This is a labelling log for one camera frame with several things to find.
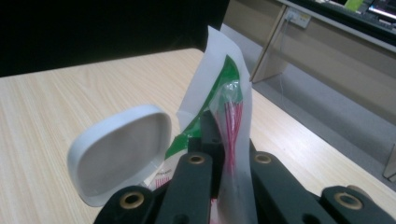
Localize green white packet red sticks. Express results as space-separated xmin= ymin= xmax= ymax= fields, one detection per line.
xmin=146 ymin=25 xmax=260 ymax=224

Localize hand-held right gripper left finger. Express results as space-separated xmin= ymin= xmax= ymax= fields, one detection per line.
xmin=187 ymin=109 xmax=226 ymax=157

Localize white power outlet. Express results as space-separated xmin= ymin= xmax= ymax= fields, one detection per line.
xmin=283 ymin=7 xmax=312 ymax=29

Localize computer monitor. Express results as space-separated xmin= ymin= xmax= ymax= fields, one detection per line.
xmin=367 ymin=0 xmax=396 ymax=21

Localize light green object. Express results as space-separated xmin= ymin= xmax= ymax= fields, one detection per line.
xmin=344 ymin=0 xmax=364 ymax=12

